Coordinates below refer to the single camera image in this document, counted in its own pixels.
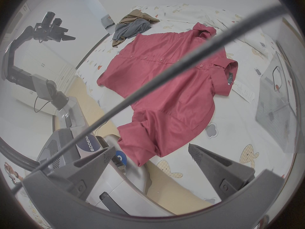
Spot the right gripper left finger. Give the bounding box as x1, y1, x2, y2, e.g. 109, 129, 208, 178
53, 146, 117, 198

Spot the grey garment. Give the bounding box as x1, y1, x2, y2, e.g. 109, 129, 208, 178
112, 18, 152, 42

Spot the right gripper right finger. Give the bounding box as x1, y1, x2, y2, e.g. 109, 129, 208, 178
188, 143, 256, 198

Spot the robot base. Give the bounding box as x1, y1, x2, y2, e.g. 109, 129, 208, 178
36, 96, 153, 215

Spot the white wardrobe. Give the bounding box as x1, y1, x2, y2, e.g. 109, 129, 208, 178
11, 38, 78, 110

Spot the brown garment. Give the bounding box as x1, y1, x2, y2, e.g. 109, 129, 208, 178
112, 9, 161, 48

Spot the red shirt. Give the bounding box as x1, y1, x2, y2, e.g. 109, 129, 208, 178
96, 22, 256, 167

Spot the black cable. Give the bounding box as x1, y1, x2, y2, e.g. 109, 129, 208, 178
11, 4, 287, 196

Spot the white printed quilt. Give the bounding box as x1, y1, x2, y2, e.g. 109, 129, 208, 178
131, 4, 270, 55

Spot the clear plastic box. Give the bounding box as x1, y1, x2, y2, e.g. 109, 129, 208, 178
254, 51, 299, 154

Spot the bed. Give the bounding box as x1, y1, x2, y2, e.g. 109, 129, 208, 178
75, 3, 301, 205

